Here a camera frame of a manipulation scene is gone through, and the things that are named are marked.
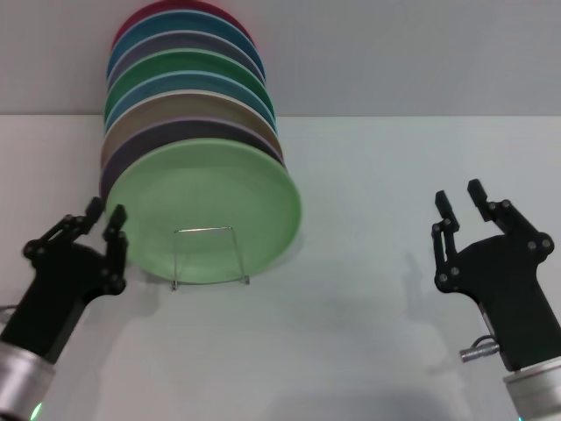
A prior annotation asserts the metal wire plate rack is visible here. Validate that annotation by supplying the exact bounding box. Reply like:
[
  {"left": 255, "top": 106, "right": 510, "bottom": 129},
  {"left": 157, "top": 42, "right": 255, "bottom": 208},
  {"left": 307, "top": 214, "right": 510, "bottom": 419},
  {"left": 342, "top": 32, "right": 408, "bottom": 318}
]
[{"left": 170, "top": 225, "right": 252, "bottom": 291}]

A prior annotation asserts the tan plate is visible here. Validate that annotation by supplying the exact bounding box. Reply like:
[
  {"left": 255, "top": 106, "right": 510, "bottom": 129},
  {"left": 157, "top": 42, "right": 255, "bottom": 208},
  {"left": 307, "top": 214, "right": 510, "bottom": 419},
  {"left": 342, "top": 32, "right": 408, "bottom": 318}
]
[{"left": 100, "top": 89, "right": 284, "bottom": 170}]

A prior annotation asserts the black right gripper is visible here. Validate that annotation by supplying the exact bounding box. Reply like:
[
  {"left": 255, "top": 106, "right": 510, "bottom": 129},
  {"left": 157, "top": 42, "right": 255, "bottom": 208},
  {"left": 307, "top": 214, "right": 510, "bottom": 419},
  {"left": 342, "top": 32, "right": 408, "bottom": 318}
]
[{"left": 431, "top": 178, "right": 561, "bottom": 372}]

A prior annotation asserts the teal blue plate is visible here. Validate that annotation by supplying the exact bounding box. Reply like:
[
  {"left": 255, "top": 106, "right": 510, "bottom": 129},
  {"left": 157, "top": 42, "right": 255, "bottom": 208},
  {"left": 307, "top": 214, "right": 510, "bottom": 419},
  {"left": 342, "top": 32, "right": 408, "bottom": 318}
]
[{"left": 107, "top": 9, "right": 267, "bottom": 84}]

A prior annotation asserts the light green plate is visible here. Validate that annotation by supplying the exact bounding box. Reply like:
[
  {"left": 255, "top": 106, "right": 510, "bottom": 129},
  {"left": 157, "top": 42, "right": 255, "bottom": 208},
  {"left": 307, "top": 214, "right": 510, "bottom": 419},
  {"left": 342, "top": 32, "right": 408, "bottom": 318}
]
[{"left": 106, "top": 138, "right": 302, "bottom": 286}]

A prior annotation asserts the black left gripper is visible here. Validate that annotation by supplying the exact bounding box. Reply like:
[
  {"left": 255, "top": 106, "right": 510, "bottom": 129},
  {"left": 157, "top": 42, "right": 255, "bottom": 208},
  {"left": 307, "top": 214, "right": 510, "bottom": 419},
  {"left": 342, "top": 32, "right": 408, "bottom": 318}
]
[{"left": 0, "top": 196, "right": 129, "bottom": 365}]

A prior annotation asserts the dark red plate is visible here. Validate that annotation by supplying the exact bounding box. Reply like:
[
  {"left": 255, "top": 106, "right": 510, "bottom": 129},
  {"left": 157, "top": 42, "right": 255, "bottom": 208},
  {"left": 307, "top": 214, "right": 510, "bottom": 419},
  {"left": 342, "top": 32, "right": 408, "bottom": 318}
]
[{"left": 111, "top": 0, "right": 255, "bottom": 50}]

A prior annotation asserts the silver connector with grey cable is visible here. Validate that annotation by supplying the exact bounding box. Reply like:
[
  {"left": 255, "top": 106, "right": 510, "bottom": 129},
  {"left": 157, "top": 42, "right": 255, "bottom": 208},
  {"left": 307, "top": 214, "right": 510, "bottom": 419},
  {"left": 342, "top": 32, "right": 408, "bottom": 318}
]
[{"left": 458, "top": 336, "right": 501, "bottom": 363}]

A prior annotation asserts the grey purple plate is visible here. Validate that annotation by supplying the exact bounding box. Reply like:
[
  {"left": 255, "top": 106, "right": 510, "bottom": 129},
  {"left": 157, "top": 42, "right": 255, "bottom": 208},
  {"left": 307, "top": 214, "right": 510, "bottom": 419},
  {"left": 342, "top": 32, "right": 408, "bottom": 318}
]
[{"left": 106, "top": 30, "right": 267, "bottom": 85}]

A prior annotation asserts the dark green plate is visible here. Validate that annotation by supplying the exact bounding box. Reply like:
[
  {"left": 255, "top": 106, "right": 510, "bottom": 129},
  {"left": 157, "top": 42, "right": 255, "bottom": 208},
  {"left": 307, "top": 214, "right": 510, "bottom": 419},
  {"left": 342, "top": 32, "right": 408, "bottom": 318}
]
[{"left": 103, "top": 47, "right": 276, "bottom": 122}]

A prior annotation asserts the lilac plate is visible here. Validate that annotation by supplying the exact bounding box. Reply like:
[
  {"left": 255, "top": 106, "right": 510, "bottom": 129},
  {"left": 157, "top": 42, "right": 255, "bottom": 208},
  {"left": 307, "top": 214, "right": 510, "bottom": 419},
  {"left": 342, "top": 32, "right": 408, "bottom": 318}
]
[{"left": 99, "top": 117, "right": 286, "bottom": 198}]

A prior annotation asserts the light blue plate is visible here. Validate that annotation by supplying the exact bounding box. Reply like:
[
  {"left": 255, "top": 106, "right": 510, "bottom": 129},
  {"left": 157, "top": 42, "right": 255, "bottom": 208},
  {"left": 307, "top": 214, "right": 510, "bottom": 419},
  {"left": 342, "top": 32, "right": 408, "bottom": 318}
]
[{"left": 103, "top": 69, "right": 280, "bottom": 132}]

